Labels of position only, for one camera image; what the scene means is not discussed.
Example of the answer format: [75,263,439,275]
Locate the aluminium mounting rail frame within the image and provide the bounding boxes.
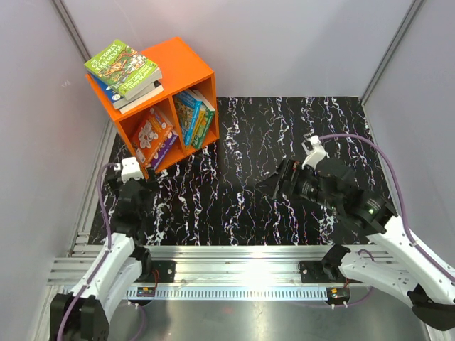
[48,244,434,303]

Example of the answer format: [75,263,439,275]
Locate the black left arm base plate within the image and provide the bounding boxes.
[139,260,176,283]

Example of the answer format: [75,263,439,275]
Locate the orange two-compartment shelf box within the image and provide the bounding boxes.
[85,37,217,173]

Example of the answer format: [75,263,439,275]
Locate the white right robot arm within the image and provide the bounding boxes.
[256,158,454,331]

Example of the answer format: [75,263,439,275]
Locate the bright blue paperback book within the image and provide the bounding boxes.
[187,102,206,146]

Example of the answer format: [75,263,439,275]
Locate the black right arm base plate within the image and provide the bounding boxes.
[298,261,346,283]

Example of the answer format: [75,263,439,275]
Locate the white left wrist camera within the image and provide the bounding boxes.
[113,157,144,183]

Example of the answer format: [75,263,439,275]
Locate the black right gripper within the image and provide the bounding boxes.
[255,157,342,212]

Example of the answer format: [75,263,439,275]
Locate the black marble-pattern mat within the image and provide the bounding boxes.
[144,97,390,246]

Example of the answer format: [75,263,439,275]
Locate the blue 91-storey treehouse book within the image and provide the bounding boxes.
[87,74,164,114]

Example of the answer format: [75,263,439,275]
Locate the teal 26-storey treehouse book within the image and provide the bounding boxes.
[173,89,202,147]

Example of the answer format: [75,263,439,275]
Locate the lime 65-storey treehouse book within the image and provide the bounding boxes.
[85,39,162,100]

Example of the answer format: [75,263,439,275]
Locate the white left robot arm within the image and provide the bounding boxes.
[49,169,153,340]

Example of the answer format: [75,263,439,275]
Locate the orange 78-storey treehouse book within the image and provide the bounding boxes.
[131,106,174,166]

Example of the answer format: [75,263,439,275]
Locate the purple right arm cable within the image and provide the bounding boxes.
[294,134,455,309]

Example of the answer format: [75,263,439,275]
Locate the green 104-storey treehouse book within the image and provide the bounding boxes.
[192,89,215,149]

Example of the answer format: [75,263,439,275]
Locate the purple 52-storey treehouse book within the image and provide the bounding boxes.
[150,129,178,171]

